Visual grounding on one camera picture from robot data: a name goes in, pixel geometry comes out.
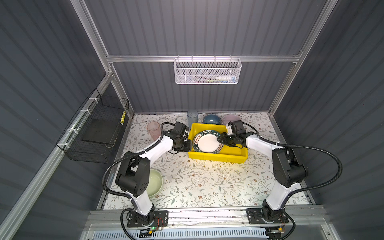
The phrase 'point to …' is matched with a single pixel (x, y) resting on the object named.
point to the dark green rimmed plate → (205, 141)
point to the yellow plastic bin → (226, 154)
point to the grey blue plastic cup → (192, 116)
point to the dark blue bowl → (212, 119)
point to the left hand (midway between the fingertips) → (190, 148)
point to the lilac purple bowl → (230, 117)
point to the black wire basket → (91, 137)
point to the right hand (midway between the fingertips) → (220, 140)
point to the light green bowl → (155, 183)
